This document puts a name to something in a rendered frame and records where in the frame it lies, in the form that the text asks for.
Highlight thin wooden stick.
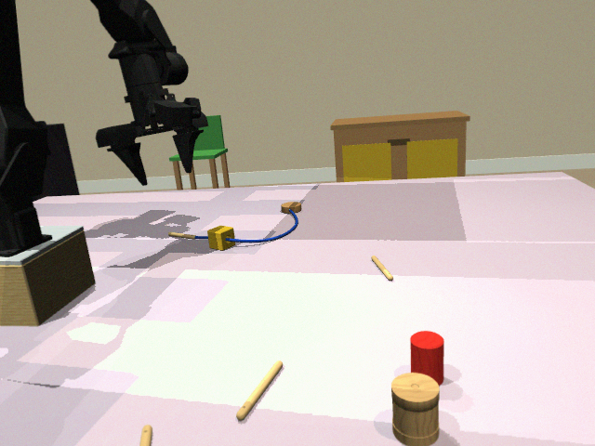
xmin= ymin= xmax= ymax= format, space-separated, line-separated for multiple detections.
xmin=139 ymin=426 xmax=152 ymax=446

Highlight red cylinder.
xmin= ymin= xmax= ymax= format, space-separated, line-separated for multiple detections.
xmin=410 ymin=331 xmax=444 ymax=386

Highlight blue string with wooden stick end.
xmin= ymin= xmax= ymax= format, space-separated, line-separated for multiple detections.
xmin=168 ymin=209 xmax=298 ymax=243

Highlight tan wooden stick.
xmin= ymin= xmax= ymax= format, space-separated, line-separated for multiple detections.
xmin=236 ymin=361 xmax=283 ymax=421
xmin=371 ymin=256 xmax=393 ymax=281

